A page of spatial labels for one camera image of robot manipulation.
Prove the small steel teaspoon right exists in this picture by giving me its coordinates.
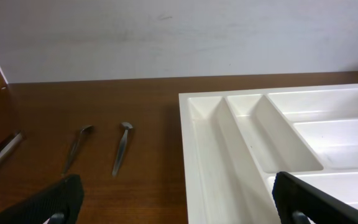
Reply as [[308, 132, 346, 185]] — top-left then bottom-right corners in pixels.
[[112, 122, 133, 177]]

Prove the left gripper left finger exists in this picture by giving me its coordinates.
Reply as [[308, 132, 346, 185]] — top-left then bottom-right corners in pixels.
[[0, 174, 85, 224]]

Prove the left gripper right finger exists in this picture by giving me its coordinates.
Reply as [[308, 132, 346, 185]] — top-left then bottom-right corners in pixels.
[[272, 172, 358, 224]]

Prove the small steel teaspoon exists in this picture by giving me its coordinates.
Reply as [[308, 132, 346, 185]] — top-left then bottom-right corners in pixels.
[[112, 122, 133, 177], [61, 125, 94, 175]]

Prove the small steel teaspoon left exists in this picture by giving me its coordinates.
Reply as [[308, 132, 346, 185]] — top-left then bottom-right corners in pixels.
[[61, 125, 94, 175]]

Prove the white plastic cutlery tray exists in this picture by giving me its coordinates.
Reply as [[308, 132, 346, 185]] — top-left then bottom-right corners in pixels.
[[179, 84, 358, 223]]

